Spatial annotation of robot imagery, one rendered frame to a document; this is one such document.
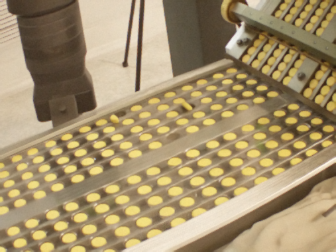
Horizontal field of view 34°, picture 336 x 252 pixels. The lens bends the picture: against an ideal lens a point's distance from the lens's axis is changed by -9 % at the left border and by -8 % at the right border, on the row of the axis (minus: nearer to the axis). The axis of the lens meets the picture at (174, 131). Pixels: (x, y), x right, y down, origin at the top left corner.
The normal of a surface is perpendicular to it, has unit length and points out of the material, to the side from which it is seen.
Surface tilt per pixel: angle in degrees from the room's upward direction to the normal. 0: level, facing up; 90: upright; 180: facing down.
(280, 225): 25
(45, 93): 87
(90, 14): 90
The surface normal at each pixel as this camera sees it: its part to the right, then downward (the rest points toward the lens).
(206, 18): 0.66, 0.33
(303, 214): -0.07, -0.82
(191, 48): -0.73, 0.44
